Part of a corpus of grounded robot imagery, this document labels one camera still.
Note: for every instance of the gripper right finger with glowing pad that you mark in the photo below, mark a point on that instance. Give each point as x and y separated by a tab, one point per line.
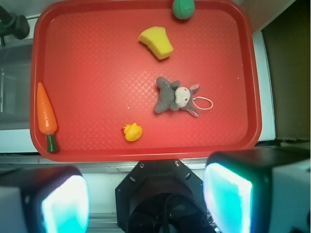
262	190

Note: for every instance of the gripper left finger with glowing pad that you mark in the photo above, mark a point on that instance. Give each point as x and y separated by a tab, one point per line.
44	200

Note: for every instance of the gray plush bunny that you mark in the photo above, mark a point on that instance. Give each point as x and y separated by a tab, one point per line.
172	96

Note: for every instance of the orange plastic carrot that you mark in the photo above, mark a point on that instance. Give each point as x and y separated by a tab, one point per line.
46	118

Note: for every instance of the yellow rubber duck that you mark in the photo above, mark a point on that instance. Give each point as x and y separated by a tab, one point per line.
132	132

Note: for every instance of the red plastic tray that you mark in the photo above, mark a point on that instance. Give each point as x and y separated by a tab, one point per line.
99	77

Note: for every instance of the gray sink basin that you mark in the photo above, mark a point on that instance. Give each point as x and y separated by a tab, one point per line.
15	82

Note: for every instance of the brown cardboard panel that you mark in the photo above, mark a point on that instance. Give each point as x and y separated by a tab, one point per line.
288	47

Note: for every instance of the gray faucet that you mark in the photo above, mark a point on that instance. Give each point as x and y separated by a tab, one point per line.
12	24

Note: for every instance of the yellow sponge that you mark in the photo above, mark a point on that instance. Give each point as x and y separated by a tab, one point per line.
156	40

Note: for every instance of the green textured ball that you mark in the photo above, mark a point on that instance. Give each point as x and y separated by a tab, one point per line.
183	9

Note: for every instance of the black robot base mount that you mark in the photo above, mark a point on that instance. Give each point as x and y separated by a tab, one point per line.
162	196

